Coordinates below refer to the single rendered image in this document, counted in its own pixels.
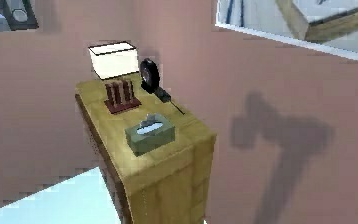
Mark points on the dark red ribbed rack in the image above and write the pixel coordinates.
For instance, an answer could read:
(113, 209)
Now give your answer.
(121, 98)

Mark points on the dark framed wall picture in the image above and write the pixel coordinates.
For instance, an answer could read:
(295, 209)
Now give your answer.
(13, 15)

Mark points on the yellow wooden chest of drawers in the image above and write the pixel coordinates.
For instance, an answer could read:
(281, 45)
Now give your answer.
(160, 173)

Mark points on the green tissue box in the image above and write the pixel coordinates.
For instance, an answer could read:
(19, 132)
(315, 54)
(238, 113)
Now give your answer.
(152, 137)

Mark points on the white square table lamp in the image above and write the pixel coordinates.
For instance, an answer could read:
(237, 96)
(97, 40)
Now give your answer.
(114, 61)

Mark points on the black round disc on stand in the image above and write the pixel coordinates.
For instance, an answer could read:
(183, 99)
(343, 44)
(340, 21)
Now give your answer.
(149, 76)

